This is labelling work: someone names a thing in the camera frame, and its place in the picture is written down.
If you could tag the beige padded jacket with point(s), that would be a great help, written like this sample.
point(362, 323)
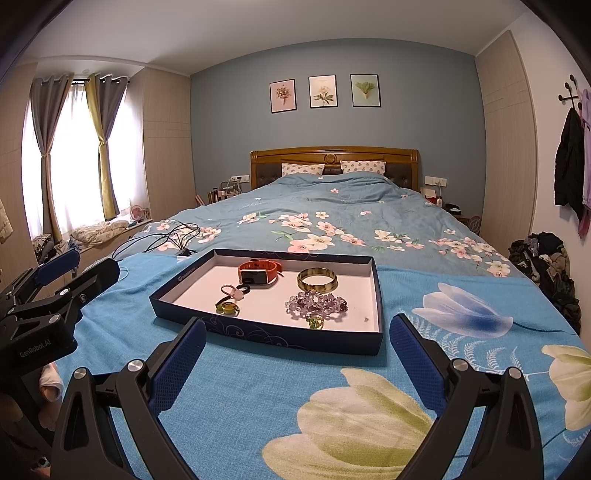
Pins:
point(4, 221)

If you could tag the white wall socket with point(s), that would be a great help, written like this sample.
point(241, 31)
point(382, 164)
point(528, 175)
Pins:
point(239, 177)
point(435, 180)

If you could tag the grey blue floral duvet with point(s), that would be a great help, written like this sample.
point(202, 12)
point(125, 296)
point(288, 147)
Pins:
point(323, 201)

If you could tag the wooden headboard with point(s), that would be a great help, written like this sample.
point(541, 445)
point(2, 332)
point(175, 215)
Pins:
point(332, 154)

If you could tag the bright blue flower blanket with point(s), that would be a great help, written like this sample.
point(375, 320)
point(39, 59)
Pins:
point(277, 383)

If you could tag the bedside cosmetics clutter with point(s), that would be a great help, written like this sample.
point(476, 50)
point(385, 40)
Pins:
point(221, 193)

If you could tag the dark floral cloth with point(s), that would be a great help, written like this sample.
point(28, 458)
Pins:
point(48, 249)

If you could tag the framed white flower picture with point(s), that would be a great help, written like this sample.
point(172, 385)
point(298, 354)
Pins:
point(323, 91)

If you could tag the grey curtain with yellow edge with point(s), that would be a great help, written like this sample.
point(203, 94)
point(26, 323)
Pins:
point(105, 120)

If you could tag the framed pink flower picture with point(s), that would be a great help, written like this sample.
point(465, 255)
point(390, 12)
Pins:
point(282, 96)

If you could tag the black jacket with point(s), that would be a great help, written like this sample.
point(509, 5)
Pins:
point(569, 161)

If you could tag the small pink fan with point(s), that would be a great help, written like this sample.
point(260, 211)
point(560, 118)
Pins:
point(138, 213)

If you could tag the red tissue box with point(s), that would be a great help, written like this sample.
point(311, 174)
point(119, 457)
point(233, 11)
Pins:
point(430, 199)

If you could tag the wooden nightstand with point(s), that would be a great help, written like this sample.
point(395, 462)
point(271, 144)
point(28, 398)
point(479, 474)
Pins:
point(473, 224)

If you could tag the white sheer curtain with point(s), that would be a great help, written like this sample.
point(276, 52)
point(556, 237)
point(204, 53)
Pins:
point(74, 157)

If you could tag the white patterned pillow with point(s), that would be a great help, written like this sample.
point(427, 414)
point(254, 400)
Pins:
point(302, 169)
point(362, 167)

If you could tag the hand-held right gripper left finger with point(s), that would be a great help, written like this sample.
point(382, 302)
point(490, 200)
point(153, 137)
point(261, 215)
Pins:
point(178, 364)

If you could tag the beige clothes heap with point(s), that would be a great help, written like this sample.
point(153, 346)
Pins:
point(99, 232)

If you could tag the black charger plug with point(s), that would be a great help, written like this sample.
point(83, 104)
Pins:
point(187, 253)

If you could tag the beige built-in wardrobe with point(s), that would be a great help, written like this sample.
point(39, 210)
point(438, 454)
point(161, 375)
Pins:
point(505, 147)

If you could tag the amber bangle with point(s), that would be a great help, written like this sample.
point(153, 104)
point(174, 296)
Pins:
point(317, 288)

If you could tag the black wall coat rack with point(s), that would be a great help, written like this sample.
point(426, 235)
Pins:
point(570, 94)

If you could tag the purple jacket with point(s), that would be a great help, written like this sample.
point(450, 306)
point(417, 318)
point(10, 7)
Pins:
point(586, 157)

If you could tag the framed green leaf picture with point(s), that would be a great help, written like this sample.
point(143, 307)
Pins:
point(365, 90)

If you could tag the pile of dark clothes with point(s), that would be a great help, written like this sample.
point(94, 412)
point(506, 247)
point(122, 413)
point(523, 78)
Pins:
point(547, 272)

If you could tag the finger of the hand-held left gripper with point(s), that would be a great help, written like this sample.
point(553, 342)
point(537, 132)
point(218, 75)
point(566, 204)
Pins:
point(60, 266)
point(97, 279)

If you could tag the small black box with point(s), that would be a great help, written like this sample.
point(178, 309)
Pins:
point(452, 208)

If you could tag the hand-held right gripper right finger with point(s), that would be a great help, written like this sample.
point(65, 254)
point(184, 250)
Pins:
point(418, 364)

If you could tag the orange smartwatch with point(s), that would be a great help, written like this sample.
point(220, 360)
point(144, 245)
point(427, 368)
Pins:
point(254, 277)

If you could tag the shallow dark blue box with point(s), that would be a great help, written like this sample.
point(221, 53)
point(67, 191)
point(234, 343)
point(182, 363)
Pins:
point(203, 288)

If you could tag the person's left hand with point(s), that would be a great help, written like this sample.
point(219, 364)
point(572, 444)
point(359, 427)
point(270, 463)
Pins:
point(51, 385)

